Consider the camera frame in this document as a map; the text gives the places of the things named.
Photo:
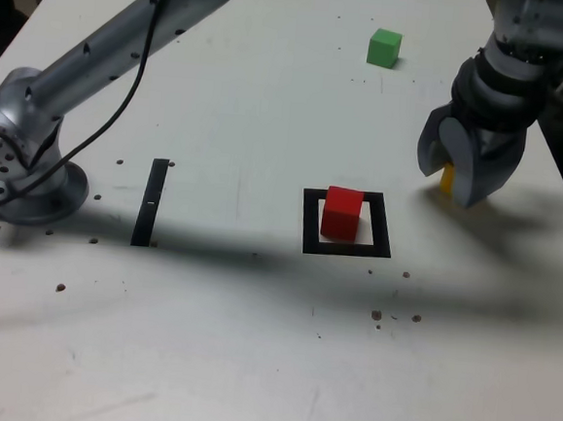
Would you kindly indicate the green cube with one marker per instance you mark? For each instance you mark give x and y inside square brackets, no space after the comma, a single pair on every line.
[383,48]

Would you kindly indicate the black tape strip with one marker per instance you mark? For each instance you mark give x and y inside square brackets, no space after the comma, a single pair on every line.
[149,200]

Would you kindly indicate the red cube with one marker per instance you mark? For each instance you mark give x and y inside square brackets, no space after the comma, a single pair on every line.
[340,215]

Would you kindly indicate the yellow cube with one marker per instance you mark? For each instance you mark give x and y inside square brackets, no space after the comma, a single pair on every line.
[447,180]

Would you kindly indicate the black tape square outline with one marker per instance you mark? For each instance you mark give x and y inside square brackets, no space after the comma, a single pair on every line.
[309,232]

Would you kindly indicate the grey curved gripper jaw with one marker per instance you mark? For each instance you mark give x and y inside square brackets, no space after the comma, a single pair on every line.
[484,177]
[430,144]

